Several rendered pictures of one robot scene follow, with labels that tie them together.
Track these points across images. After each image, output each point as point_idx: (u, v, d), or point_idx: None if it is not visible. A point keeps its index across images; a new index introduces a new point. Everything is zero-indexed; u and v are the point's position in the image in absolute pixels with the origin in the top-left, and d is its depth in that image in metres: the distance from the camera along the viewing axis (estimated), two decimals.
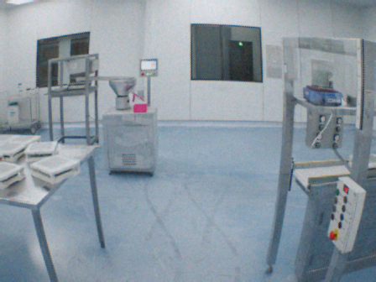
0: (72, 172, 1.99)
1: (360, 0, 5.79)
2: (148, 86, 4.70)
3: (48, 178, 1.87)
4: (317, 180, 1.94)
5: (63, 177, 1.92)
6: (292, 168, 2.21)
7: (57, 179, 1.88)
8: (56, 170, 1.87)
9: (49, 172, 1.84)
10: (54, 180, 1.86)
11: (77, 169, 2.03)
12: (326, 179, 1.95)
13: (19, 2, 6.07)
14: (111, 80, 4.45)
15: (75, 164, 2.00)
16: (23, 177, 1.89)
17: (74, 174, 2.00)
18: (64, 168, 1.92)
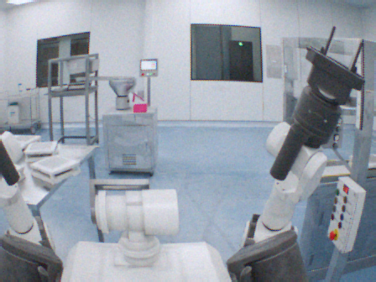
0: (72, 172, 1.99)
1: (360, 0, 5.79)
2: (148, 86, 4.70)
3: (48, 178, 1.87)
4: None
5: (63, 177, 1.92)
6: None
7: (57, 179, 1.88)
8: (56, 170, 1.87)
9: (49, 172, 1.84)
10: (54, 180, 1.86)
11: (77, 169, 2.03)
12: (326, 179, 1.95)
13: (19, 2, 6.07)
14: (111, 80, 4.45)
15: (75, 164, 2.00)
16: (23, 177, 1.89)
17: (74, 174, 2.00)
18: (64, 168, 1.92)
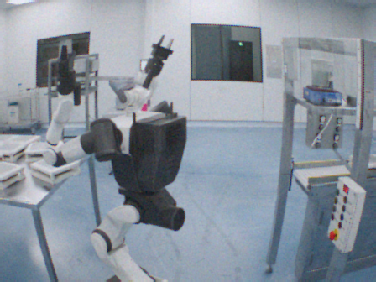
0: (72, 172, 1.99)
1: (360, 0, 5.79)
2: None
3: (48, 178, 1.87)
4: (317, 180, 1.94)
5: (63, 177, 1.92)
6: (292, 168, 2.21)
7: (57, 179, 1.88)
8: (56, 170, 1.87)
9: (49, 172, 1.84)
10: (54, 180, 1.86)
11: (77, 169, 2.03)
12: (326, 179, 1.95)
13: (19, 2, 6.07)
14: (111, 80, 4.45)
15: (75, 164, 2.00)
16: (23, 177, 1.89)
17: (74, 174, 2.00)
18: (64, 168, 1.92)
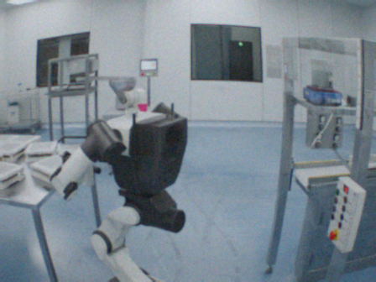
0: None
1: (360, 0, 5.79)
2: (148, 86, 4.70)
3: (48, 178, 1.87)
4: (317, 180, 1.94)
5: None
6: (292, 168, 2.21)
7: None
8: None
9: (49, 172, 1.84)
10: None
11: None
12: (326, 179, 1.95)
13: (19, 2, 6.07)
14: (111, 80, 4.45)
15: None
16: (23, 177, 1.89)
17: None
18: None
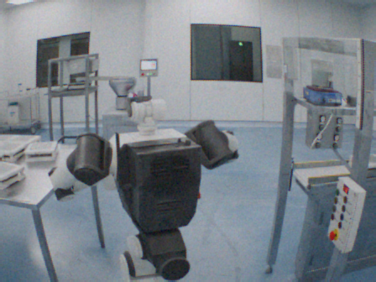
0: None
1: (360, 0, 5.79)
2: (148, 86, 4.70)
3: None
4: (317, 180, 1.94)
5: None
6: (292, 168, 2.21)
7: None
8: None
9: None
10: None
11: None
12: (326, 179, 1.95)
13: (19, 2, 6.07)
14: (111, 80, 4.45)
15: None
16: (23, 177, 1.89)
17: None
18: None
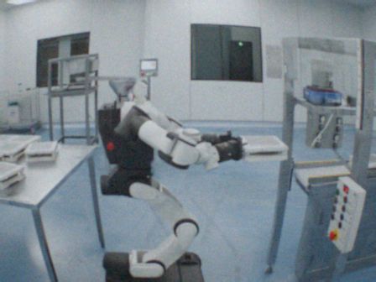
0: (242, 153, 1.96)
1: (360, 0, 5.79)
2: (148, 86, 4.70)
3: None
4: (317, 180, 1.94)
5: None
6: (292, 168, 2.21)
7: None
8: None
9: (239, 137, 2.12)
10: None
11: (244, 155, 1.92)
12: (326, 179, 1.95)
13: (19, 2, 6.07)
14: (111, 80, 4.45)
15: (242, 147, 1.93)
16: (23, 177, 1.89)
17: (242, 157, 1.96)
18: None
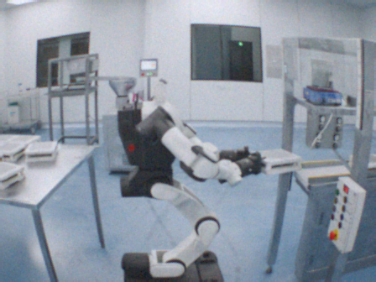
0: (261, 167, 1.99)
1: (360, 0, 5.79)
2: (148, 86, 4.70)
3: None
4: (317, 180, 1.94)
5: None
6: None
7: None
8: None
9: (250, 152, 2.15)
10: None
11: (265, 169, 1.94)
12: (326, 179, 1.95)
13: (19, 2, 6.07)
14: (111, 80, 4.45)
15: (263, 161, 1.95)
16: (23, 177, 1.89)
17: (261, 171, 1.98)
18: None
